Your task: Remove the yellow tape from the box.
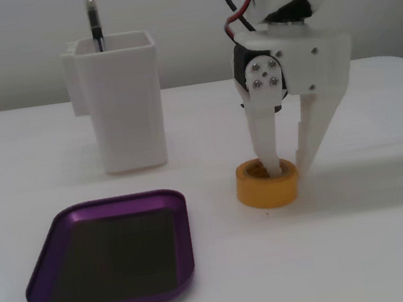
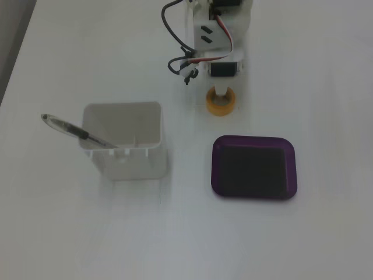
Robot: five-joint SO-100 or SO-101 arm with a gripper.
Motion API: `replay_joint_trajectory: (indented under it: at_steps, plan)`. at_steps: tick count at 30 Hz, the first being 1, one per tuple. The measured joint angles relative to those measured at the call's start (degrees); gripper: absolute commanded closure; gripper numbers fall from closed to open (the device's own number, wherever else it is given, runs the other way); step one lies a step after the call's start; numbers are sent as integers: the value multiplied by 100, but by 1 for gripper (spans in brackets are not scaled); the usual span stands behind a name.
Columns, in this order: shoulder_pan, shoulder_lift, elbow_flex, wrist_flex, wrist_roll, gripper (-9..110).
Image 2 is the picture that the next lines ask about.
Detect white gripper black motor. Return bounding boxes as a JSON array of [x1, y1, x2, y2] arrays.
[[203, 50, 244, 99]]

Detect yellow tape roll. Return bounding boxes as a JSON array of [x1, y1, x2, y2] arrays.
[[206, 86, 237, 118]]

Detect purple rectangular tray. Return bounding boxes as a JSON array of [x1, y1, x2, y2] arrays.
[[210, 134, 298, 202]]

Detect white plastic container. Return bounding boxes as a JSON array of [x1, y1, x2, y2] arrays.
[[80, 101, 170, 182]]

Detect clear black ballpoint pen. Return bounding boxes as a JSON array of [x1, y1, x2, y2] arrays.
[[40, 113, 119, 149]]

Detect red white servo wire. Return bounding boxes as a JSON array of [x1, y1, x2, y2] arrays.
[[182, 10, 236, 65]]

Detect black cable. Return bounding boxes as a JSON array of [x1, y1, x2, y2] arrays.
[[161, 0, 202, 88]]

